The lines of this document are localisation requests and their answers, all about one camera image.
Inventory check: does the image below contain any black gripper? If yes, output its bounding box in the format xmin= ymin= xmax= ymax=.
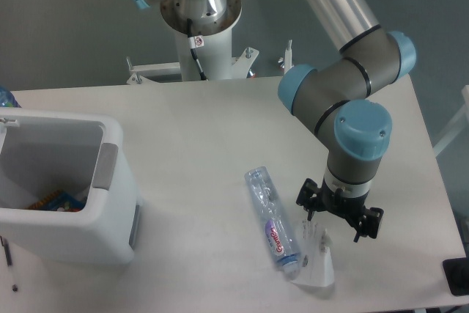
xmin=296 ymin=178 xmax=384 ymax=243

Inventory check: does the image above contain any white paper tissue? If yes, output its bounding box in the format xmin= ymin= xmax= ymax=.
xmin=292 ymin=220 xmax=335 ymax=287

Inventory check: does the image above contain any clear plastic water bottle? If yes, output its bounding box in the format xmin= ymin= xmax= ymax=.
xmin=244 ymin=166 xmax=300 ymax=281

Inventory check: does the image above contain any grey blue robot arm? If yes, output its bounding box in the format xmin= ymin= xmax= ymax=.
xmin=134 ymin=0 xmax=416 ymax=238

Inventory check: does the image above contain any colourful trash in bin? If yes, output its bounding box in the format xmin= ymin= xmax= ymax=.
xmin=26 ymin=190 xmax=85 ymax=213

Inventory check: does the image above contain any white trash can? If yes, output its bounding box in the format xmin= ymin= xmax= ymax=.
xmin=1 ymin=108 xmax=142 ymax=265

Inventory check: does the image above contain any black device at table edge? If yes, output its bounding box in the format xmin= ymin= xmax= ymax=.
xmin=443 ymin=257 xmax=468 ymax=296

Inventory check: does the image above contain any black pen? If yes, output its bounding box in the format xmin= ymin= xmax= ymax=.
xmin=1 ymin=237 xmax=19 ymax=292

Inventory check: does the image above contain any blue bottle at left edge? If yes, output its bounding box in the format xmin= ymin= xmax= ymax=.
xmin=0 ymin=86 xmax=21 ymax=108

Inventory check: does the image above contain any white levelling foot bracket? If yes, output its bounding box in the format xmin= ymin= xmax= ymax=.
xmin=278 ymin=39 xmax=295 ymax=74

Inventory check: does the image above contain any white frame at right edge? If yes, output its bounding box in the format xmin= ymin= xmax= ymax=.
xmin=433 ymin=85 xmax=468 ymax=157

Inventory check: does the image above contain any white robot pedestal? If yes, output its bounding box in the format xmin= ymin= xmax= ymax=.
xmin=127 ymin=0 xmax=259 ymax=85

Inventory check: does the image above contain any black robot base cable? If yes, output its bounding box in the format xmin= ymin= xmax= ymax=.
xmin=185 ymin=18 xmax=209 ymax=81

